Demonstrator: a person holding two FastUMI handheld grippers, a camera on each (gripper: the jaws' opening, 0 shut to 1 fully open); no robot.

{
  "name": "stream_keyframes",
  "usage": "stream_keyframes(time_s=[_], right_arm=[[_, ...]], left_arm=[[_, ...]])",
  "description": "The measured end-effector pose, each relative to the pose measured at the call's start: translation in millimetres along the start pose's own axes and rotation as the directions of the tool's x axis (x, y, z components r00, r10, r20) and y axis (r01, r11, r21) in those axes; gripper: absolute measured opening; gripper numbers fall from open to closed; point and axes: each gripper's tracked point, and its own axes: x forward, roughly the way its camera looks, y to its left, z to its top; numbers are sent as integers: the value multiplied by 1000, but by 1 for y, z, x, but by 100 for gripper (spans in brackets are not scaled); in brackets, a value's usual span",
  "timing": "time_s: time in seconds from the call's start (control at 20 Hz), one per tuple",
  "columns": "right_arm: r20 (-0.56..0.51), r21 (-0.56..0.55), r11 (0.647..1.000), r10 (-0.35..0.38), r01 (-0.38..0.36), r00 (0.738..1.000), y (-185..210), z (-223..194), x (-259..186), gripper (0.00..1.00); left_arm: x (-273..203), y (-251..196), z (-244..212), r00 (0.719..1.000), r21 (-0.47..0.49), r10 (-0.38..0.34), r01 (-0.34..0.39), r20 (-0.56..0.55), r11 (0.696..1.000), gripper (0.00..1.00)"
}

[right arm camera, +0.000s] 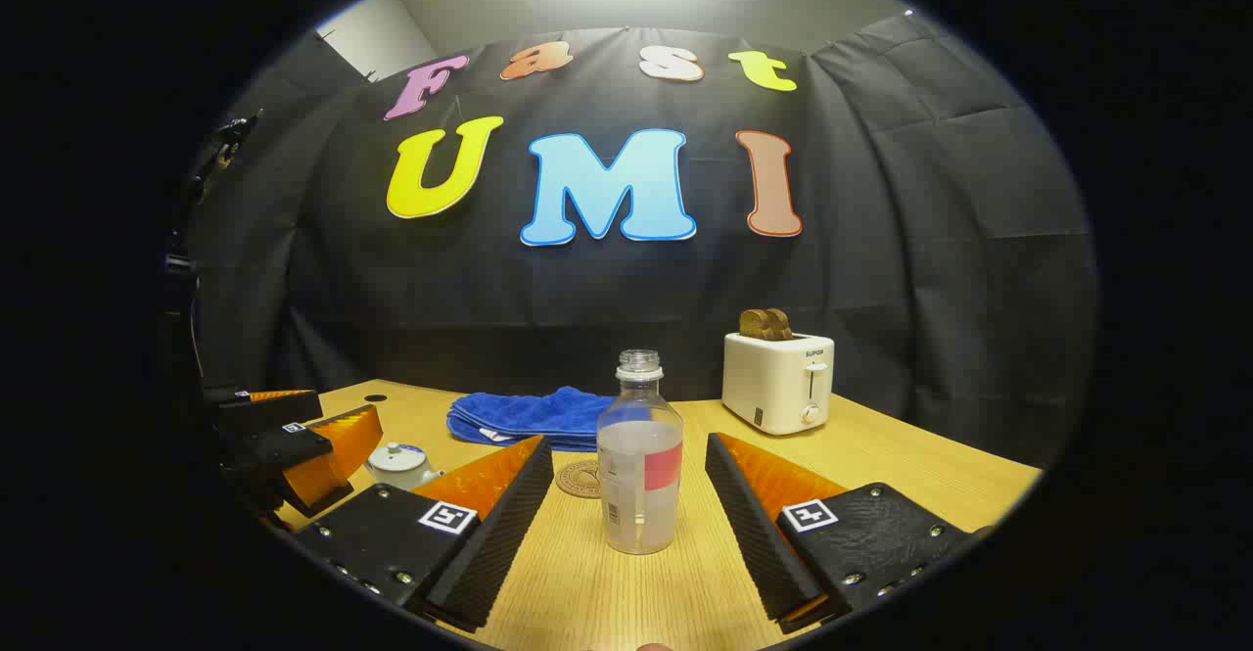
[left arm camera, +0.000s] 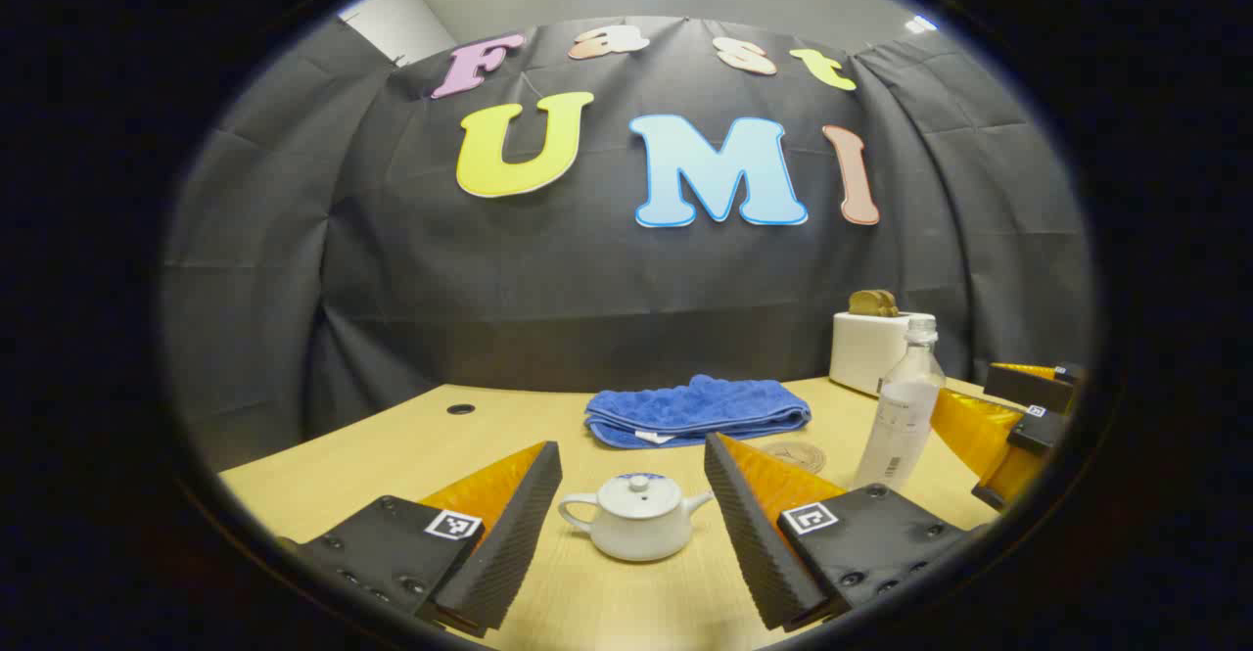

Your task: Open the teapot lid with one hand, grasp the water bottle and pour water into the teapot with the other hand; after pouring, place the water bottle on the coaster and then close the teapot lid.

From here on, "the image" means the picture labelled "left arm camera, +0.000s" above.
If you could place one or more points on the round wooden coaster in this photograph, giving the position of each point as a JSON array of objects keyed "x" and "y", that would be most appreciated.
[{"x": 801, "y": 455}]

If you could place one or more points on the folded blue towel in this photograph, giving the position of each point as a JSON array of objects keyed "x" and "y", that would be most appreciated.
[{"x": 695, "y": 408}]

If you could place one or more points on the brown bread slice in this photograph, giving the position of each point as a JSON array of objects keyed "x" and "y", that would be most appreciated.
[
  {"x": 863, "y": 303},
  {"x": 887, "y": 302}
]

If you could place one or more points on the white toaster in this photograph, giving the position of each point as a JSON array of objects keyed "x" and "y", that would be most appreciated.
[{"x": 866, "y": 349}]

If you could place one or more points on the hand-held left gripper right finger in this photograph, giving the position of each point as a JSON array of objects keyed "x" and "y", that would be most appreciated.
[{"x": 754, "y": 543}]

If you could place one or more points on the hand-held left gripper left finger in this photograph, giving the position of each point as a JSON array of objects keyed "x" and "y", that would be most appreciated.
[{"x": 509, "y": 543}]

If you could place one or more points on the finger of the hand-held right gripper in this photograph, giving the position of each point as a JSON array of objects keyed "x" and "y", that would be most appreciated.
[
  {"x": 1028, "y": 387},
  {"x": 1038, "y": 431}
]

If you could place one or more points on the black backdrop cloth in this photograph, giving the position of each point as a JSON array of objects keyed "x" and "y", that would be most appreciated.
[{"x": 626, "y": 279}]

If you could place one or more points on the white teacup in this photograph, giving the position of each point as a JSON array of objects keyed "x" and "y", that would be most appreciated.
[{"x": 636, "y": 538}]

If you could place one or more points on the clear water bottle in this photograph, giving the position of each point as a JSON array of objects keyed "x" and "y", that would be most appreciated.
[{"x": 905, "y": 406}]

